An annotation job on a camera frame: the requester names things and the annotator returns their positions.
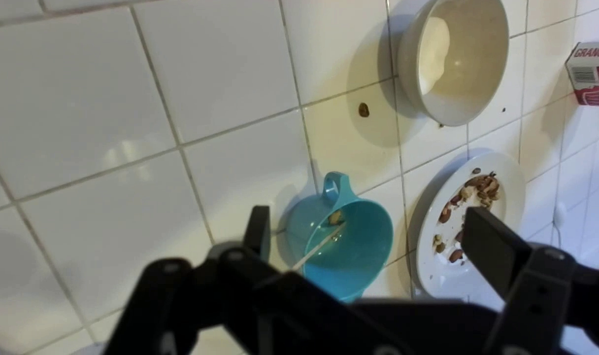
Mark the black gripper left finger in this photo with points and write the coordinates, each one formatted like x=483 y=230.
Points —
x=247 y=309

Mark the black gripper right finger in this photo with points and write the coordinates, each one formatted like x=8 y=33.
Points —
x=528 y=297

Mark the clear drinking straw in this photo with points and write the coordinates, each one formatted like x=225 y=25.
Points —
x=319 y=246

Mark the beige ceramic bowl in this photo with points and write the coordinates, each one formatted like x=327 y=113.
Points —
x=457 y=60

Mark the white plate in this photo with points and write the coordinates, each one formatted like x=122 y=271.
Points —
x=438 y=269

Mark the brown nuts heap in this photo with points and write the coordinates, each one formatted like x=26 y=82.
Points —
x=473 y=190

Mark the granulated sugar box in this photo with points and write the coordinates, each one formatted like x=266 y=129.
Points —
x=591 y=76

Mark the loose brown nut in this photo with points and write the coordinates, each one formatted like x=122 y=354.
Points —
x=363 y=110

